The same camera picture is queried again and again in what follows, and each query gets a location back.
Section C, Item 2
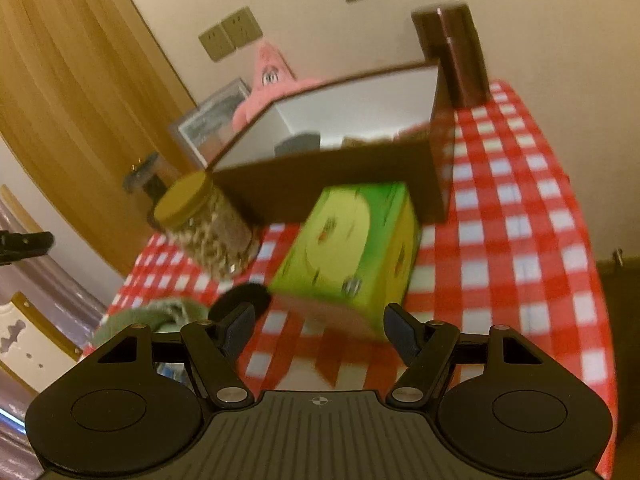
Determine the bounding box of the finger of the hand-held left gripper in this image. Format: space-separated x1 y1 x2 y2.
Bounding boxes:
0 232 54 263

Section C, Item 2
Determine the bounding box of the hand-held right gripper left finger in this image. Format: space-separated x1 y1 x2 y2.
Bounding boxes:
82 302 256 408

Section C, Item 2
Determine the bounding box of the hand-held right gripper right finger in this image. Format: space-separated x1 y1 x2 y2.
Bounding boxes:
382 302 543 406

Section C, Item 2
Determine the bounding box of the dark blue fabric item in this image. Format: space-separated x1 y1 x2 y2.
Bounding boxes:
207 284 273 321

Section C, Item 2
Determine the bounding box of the green tissue pack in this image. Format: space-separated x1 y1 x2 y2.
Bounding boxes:
267 182 421 341

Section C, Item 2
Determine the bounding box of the light green cloth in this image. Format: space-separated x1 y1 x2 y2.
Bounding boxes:
92 297 216 346

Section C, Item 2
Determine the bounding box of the brown cardboard box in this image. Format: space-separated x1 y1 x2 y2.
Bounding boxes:
207 62 458 226

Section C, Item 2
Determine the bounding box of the dark grey fluffy cloth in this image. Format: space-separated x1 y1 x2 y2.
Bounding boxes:
275 132 321 156

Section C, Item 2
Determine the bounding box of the purple padded furniture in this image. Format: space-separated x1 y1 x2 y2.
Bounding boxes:
0 187 108 466

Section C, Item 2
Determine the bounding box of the clear jar of cashews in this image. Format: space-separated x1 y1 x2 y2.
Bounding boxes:
152 172 261 281

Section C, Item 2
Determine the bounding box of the dark glass bottle green lid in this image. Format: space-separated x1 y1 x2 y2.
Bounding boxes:
125 155 171 201

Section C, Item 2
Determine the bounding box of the wooden door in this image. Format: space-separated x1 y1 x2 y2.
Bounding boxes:
0 0 198 278

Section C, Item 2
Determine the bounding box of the framed landscape picture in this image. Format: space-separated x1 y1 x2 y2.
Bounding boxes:
170 80 251 166

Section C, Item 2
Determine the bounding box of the pink star plush toy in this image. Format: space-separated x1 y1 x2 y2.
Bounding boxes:
232 42 326 131

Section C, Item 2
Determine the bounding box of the brown cylindrical canister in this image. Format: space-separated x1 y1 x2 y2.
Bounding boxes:
412 2 491 108

